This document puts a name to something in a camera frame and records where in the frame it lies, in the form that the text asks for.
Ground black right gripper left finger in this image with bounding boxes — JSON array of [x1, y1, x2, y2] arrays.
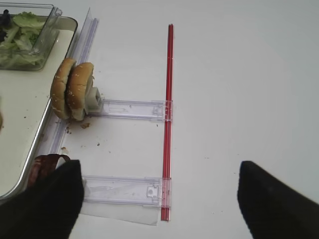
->
[[0, 160, 84, 239]]

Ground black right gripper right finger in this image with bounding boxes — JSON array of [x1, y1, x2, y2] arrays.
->
[[237, 161, 319, 239]]

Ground brown meat patty slices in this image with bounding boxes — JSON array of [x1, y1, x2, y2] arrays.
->
[[26, 154, 70, 188]]

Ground green lettuce leaves in container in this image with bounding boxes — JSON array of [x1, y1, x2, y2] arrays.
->
[[0, 9, 45, 69]]

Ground metal serving tray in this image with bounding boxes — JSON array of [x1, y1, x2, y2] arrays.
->
[[0, 17, 78, 201]]

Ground white plastic pusher block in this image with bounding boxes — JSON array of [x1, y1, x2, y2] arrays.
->
[[84, 87, 103, 114]]

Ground red strip right side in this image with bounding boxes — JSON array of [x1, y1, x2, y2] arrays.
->
[[160, 24, 174, 222]]

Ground sesame bun top rear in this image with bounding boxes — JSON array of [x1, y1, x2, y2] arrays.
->
[[50, 58, 76, 120]]

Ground sesame bun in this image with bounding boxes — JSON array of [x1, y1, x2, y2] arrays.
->
[[67, 62, 94, 121], [50, 58, 76, 120]]

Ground sesame bun top front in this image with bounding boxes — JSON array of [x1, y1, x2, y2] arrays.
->
[[67, 62, 94, 121]]

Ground clear plastic salad container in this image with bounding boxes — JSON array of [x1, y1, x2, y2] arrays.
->
[[0, 2, 62, 71]]

